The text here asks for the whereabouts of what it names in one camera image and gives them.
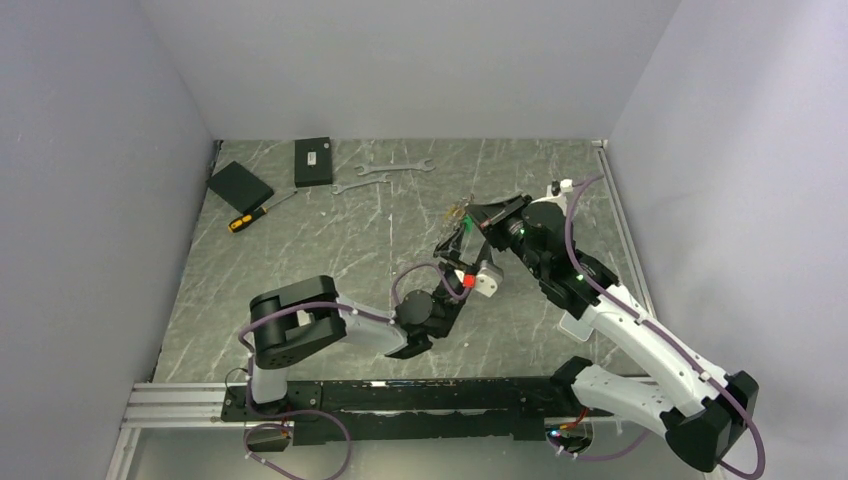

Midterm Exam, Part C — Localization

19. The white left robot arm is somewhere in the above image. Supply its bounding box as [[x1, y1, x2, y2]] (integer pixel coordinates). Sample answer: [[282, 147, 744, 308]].
[[238, 230, 503, 420]]

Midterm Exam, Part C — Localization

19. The small silver wrench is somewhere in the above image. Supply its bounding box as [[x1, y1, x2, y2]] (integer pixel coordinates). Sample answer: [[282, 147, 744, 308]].
[[331, 175, 391, 195]]

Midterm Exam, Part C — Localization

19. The large silver wrench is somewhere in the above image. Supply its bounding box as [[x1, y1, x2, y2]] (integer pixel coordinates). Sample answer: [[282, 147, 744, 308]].
[[356, 158, 436, 176]]

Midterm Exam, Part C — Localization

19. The green key tag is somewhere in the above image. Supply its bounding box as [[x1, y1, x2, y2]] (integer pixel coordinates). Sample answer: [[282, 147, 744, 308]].
[[462, 216, 474, 233]]

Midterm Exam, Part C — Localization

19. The black network switch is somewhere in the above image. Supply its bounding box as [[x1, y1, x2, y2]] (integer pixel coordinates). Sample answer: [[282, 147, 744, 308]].
[[294, 137, 334, 189]]

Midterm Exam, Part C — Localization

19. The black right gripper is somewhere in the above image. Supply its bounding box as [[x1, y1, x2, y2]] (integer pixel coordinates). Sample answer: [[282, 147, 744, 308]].
[[466, 192, 547, 280]]

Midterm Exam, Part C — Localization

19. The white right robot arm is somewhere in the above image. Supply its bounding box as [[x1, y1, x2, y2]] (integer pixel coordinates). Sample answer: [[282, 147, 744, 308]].
[[465, 195, 759, 472]]

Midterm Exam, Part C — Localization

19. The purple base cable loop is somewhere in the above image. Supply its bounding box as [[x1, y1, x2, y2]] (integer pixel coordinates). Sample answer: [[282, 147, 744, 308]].
[[242, 408, 352, 480]]

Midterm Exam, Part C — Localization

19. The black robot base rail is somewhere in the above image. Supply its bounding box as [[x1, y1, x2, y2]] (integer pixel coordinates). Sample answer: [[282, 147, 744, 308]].
[[220, 376, 584, 446]]

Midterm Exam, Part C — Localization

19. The flat black box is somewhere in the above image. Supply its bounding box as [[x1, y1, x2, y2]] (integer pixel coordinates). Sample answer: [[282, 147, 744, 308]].
[[207, 162, 274, 214]]

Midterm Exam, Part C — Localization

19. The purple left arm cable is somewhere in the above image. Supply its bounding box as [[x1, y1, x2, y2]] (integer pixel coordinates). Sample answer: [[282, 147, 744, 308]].
[[237, 261, 475, 425]]

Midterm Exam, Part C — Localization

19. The yellow black screwdriver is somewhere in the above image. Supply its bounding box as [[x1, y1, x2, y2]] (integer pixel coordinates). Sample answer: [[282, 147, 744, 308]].
[[228, 190, 298, 233]]

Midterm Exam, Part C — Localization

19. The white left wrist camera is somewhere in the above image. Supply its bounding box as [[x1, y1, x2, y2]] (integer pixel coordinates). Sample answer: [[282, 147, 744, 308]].
[[473, 260, 504, 298]]

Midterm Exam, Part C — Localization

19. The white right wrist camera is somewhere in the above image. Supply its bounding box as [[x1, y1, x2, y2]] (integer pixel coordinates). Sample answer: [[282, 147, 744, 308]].
[[546, 178, 575, 199]]

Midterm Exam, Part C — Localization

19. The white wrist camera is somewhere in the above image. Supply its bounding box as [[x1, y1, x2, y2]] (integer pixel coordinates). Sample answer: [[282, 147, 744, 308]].
[[546, 178, 575, 199], [473, 260, 504, 298]]

